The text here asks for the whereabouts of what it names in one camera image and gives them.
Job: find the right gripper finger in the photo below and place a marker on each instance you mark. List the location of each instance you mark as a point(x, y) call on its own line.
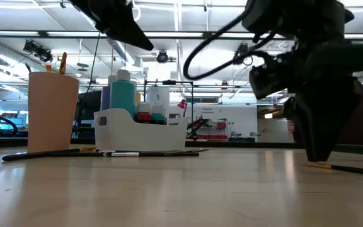
point(290, 108)
point(326, 126)

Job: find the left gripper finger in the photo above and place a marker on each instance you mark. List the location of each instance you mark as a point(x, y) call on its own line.
point(124, 36)
point(135, 30)

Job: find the large turquoise paint bottle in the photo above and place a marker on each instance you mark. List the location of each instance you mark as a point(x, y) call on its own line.
point(123, 97)

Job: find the large yellow paint bottle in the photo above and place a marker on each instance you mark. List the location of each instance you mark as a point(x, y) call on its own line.
point(138, 97)

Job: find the large lavender paint bottle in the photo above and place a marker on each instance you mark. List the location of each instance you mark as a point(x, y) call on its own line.
point(106, 97)

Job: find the small red paint bottle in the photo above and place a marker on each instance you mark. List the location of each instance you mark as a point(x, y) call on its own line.
point(143, 117)

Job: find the small dark teal paint bottle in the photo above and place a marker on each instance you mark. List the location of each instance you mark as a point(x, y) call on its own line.
point(158, 118)

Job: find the black paintbrush silver ferrule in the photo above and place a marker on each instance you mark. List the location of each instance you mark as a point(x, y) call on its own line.
point(106, 151)
point(28, 67)
point(121, 154)

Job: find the white plastic caddy bin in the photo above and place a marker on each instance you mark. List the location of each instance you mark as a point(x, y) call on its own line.
point(137, 135)

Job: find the black background robot arm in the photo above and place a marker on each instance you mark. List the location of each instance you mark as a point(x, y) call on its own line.
point(198, 123)

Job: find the black overhead light bar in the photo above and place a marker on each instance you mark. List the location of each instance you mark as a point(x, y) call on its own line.
point(175, 34)

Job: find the black monitor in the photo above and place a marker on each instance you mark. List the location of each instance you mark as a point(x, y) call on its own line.
point(90, 107)

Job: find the red desk lamp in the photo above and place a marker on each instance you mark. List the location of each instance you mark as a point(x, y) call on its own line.
point(181, 104)

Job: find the long black orange-bristle paintbrush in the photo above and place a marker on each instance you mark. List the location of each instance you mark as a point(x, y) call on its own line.
point(43, 155)

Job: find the black ceiling camera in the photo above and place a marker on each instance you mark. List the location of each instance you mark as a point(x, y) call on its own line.
point(162, 57)
point(44, 54)
point(240, 52)

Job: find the black metal frame stand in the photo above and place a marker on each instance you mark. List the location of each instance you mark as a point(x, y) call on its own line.
point(169, 82)

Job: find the white wall-mounted machine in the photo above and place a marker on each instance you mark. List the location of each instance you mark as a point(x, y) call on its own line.
point(161, 94)

